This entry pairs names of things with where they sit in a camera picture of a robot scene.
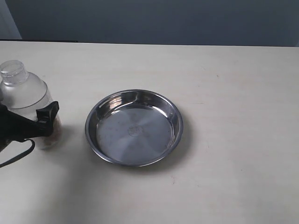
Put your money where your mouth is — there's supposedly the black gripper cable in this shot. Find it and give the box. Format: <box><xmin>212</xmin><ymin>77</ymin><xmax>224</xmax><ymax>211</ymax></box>
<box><xmin>0</xmin><ymin>138</ymin><xmax>36</xmax><ymax>168</ymax></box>

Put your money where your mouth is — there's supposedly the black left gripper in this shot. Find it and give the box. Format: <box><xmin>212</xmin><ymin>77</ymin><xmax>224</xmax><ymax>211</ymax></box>
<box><xmin>0</xmin><ymin>101</ymin><xmax>59</xmax><ymax>149</ymax></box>

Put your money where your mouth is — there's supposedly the clear plastic shaker bottle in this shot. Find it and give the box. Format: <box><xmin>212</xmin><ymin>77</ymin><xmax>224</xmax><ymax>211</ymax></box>
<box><xmin>0</xmin><ymin>60</ymin><xmax>61</xmax><ymax>149</ymax></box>

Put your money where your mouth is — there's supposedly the round stainless steel plate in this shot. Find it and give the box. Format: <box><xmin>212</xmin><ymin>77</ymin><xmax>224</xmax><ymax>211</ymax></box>
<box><xmin>85</xmin><ymin>89</ymin><xmax>184</xmax><ymax>167</ymax></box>

